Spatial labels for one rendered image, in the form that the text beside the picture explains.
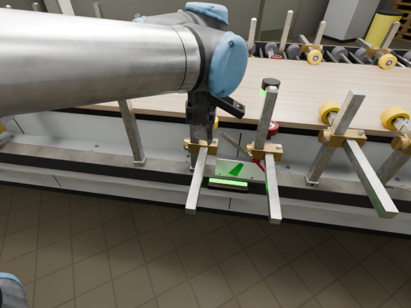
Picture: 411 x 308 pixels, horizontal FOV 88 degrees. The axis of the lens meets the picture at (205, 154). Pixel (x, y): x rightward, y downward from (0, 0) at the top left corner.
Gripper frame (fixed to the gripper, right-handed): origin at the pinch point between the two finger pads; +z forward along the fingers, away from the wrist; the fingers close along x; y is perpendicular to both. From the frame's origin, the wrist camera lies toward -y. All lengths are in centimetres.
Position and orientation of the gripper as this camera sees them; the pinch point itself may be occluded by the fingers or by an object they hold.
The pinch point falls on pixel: (211, 142)
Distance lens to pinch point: 69.0
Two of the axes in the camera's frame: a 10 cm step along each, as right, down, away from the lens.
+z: -0.2, 7.4, 6.7
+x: -1.4, 6.6, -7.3
